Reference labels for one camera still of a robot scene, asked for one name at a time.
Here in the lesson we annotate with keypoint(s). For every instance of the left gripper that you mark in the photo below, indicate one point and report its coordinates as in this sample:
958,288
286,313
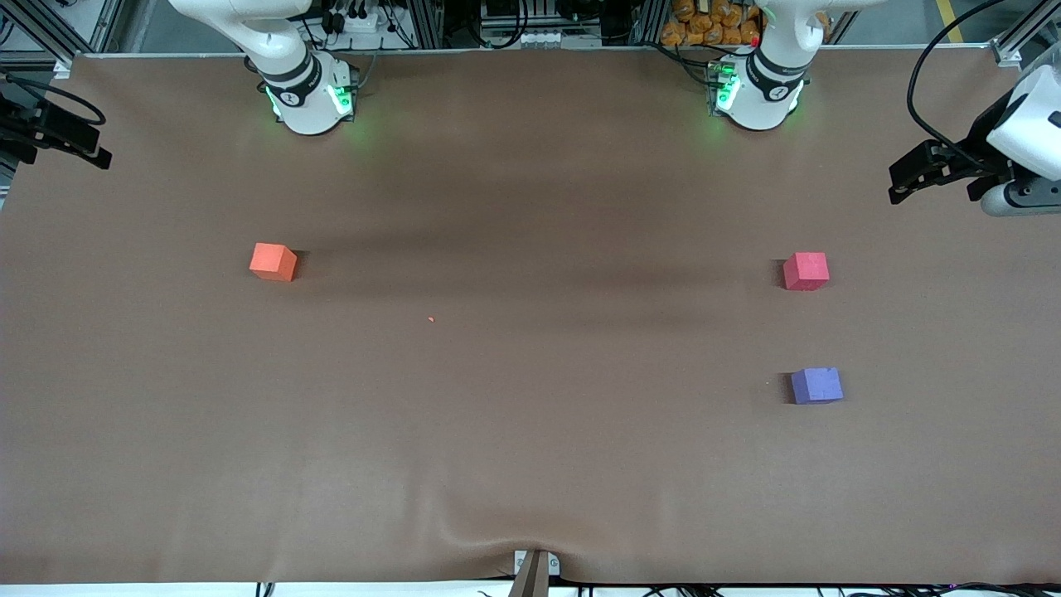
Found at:
981,139

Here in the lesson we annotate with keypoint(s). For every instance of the orange foam block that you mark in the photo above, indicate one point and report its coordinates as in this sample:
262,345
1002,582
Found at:
272,262

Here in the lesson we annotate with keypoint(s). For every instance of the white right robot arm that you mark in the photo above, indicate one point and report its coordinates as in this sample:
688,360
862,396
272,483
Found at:
307,99

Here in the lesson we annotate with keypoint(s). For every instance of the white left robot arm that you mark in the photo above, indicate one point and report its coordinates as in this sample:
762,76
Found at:
763,104

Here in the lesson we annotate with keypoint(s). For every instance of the red foam block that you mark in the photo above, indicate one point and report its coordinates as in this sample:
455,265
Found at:
806,272

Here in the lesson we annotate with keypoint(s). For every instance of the purple foam block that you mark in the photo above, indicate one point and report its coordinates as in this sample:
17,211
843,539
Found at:
816,386

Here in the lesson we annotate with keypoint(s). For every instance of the pile of orange objects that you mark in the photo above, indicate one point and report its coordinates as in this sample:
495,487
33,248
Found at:
704,29

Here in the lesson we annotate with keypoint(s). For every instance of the white power strip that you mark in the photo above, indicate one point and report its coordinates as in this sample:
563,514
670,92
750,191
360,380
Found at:
360,21

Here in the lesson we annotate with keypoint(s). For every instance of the white terminal strip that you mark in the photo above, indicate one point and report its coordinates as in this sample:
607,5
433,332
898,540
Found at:
554,38

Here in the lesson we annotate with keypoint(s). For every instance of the brown table mat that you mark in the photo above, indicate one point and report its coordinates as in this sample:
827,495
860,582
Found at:
530,207

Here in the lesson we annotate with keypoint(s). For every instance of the metal table edge clamp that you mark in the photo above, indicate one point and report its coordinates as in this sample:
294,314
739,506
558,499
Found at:
535,572

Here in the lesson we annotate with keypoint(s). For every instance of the aluminium frame post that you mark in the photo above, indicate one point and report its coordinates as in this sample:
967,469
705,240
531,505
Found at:
427,23
653,21

